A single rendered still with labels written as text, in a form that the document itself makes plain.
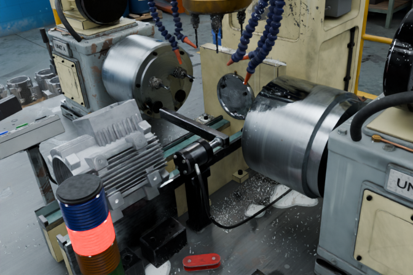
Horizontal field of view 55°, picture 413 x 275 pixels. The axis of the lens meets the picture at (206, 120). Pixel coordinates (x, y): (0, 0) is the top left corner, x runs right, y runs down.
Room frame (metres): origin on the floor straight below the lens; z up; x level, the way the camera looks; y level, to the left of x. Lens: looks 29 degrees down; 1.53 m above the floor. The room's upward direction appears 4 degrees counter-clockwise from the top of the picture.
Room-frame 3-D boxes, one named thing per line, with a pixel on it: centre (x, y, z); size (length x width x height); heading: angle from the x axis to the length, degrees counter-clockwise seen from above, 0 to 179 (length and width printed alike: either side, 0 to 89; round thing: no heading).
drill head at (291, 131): (0.76, -0.25, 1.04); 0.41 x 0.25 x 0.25; 42
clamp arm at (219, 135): (0.91, 0.04, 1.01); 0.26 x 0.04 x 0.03; 42
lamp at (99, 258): (0.42, 0.17, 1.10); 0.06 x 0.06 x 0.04
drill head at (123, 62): (1.26, 0.22, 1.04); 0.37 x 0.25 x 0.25; 42
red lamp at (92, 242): (0.42, 0.17, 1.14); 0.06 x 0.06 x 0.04
